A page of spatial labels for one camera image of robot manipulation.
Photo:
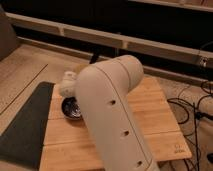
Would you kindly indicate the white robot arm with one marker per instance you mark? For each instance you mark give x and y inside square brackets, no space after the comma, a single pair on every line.
[101,92]

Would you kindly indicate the dark grey floor mat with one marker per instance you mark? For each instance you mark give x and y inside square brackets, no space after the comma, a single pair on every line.
[22,141]

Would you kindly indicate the black table leg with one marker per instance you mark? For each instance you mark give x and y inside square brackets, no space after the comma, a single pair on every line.
[94,58]

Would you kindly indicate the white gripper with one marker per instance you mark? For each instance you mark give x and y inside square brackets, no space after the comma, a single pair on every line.
[67,85]

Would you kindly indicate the white metal shelf frame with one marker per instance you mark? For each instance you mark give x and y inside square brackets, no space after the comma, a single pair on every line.
[167,51]

